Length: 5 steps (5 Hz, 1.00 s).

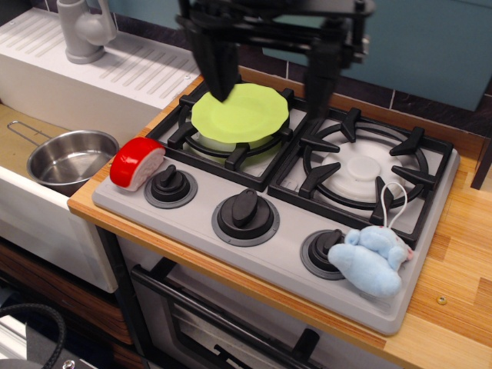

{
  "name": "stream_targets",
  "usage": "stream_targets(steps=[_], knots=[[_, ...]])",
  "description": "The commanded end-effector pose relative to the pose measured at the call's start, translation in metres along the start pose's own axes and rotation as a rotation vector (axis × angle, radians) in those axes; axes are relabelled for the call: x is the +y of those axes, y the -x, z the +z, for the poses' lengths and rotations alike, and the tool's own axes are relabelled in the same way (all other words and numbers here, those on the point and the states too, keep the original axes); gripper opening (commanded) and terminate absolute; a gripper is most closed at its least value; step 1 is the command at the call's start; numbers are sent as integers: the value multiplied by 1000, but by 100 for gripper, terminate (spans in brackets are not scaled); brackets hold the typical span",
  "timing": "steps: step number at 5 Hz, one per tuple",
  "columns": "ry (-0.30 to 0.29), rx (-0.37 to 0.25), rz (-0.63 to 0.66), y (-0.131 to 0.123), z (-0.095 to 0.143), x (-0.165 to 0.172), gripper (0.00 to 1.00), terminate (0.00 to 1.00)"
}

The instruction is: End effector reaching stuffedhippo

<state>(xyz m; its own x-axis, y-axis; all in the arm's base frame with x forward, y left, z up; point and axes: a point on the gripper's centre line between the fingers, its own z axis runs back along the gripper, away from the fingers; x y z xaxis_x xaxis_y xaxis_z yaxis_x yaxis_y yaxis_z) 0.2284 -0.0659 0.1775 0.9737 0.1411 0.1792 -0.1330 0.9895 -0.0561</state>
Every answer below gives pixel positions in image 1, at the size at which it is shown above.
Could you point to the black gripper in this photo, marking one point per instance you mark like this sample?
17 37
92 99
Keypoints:
329 33

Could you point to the green plastic plate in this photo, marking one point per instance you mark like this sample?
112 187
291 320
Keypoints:
251 112

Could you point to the black left burner grate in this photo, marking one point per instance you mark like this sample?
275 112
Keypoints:
250 164

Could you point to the black burner grate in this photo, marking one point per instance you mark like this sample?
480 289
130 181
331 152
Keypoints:
250 164
428 166

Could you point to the black right burner grate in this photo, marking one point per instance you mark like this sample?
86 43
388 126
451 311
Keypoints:
428 166

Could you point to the white right burner cap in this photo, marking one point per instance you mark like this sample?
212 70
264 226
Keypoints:
362 163

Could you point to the grey toy stove top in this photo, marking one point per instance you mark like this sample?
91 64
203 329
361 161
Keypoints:
278 260

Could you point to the black left stove knob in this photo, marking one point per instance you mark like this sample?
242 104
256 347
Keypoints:
170 188

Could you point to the black stove knob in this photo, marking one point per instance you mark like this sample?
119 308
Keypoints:
245 219
314 252
170 188

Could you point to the black middle stove knob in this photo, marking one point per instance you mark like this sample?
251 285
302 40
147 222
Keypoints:
245 219

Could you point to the red white toy cheese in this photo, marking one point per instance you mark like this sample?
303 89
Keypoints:
136 161

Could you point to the grey toy faucet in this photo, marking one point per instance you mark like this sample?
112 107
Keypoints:
86 34

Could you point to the black right stove knob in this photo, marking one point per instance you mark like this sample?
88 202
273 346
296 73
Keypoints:
314 252

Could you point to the blue stuffed hippo toy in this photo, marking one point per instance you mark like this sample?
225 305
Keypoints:
371 258

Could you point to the white toy sink unit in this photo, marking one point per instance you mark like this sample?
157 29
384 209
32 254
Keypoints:
43 91

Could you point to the stainless steel pot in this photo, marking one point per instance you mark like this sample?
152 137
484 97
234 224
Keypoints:
66 162

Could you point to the toy oven door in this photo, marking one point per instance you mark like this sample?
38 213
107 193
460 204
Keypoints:
208 325

